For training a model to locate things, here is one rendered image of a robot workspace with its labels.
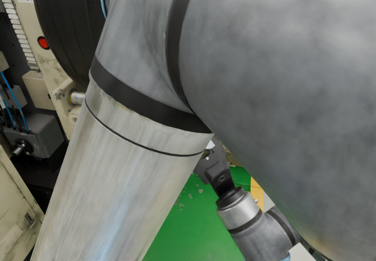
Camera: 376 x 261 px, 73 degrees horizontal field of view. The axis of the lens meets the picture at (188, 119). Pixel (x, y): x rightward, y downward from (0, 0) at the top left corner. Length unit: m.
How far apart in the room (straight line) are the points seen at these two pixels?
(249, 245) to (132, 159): 0.47
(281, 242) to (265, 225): 0.04
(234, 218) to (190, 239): 0.96
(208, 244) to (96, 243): 1.32
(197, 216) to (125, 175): 1.43
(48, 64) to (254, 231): 0.82
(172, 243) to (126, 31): 1.42
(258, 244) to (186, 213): 1.04
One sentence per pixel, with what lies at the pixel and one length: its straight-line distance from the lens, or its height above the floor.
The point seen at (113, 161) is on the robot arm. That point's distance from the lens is 0.19.
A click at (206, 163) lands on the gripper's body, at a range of 0.58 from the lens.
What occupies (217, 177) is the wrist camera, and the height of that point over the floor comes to 0.99.
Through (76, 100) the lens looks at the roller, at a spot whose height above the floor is 0.90.
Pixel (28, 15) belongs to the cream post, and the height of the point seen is 1.14.
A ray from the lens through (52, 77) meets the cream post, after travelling 1.04.
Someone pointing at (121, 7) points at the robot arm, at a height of 1.34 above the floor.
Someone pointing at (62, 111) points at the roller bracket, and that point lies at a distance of 0.93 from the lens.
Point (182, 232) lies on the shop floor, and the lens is 1.56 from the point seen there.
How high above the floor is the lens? 1.38
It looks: 38 degrees down
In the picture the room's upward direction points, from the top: straight up
